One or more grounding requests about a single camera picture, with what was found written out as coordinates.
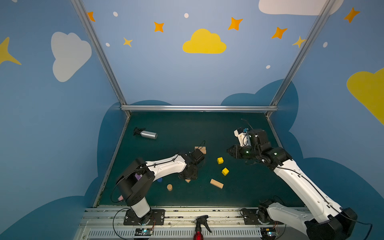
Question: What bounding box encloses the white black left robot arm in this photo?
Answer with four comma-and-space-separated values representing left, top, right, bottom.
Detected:
115, 149, 205, 225

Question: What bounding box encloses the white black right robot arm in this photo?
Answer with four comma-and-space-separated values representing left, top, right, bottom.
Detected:
227, 145, 358, 240

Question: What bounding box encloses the yellow cube upper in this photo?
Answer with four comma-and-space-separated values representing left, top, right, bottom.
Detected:
217, 157, 224, 165

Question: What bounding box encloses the yellow cube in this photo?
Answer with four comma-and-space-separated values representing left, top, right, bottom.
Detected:
217, 157, 224, 165
222, 168, 229, 176

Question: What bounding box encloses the yellow cube lower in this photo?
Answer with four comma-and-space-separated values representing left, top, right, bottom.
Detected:
222, 168, 229, 176

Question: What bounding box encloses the purple pink brush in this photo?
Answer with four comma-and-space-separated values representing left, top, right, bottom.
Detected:
117, 173, 142, 202

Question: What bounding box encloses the silver spray bottle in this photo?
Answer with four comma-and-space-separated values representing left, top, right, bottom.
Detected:
134, 128, 158, 140

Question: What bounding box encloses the red spray bottle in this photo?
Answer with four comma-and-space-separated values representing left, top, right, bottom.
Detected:
193, 215, 212, 240

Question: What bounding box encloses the left controller board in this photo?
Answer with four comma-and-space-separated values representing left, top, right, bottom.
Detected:
134, 229, 154, 238

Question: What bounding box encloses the controller board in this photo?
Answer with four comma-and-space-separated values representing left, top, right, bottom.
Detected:
134, 229, 154, 238
260, 228, 277, 240

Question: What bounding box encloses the right controller board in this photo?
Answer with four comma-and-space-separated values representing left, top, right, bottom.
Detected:
260, 228, 277, 240

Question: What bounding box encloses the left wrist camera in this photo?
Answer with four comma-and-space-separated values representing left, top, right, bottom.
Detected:
190, 149, 205, 165

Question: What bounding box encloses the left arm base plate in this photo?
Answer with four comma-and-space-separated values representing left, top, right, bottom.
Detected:
123, 209, 165, 226

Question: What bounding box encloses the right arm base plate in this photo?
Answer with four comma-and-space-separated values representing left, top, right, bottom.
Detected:
240, 208, 271, 225

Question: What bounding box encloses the aluminium back frame rail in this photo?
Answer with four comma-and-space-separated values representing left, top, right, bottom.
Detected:
121, 105, 278, 112

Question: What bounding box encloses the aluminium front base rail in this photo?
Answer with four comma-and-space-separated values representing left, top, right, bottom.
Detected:
73, 206, 334, 240

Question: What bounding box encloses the aluminium right frame post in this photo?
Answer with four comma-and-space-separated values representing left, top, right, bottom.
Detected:
266, 0, 337, 119

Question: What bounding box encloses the aluminium frame post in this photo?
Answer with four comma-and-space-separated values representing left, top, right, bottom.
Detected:
266, 0, 337, 119
71, 0, 127, 107

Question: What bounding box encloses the aluminium left frame post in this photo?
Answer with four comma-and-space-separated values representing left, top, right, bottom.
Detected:
71, 0, 127, 107

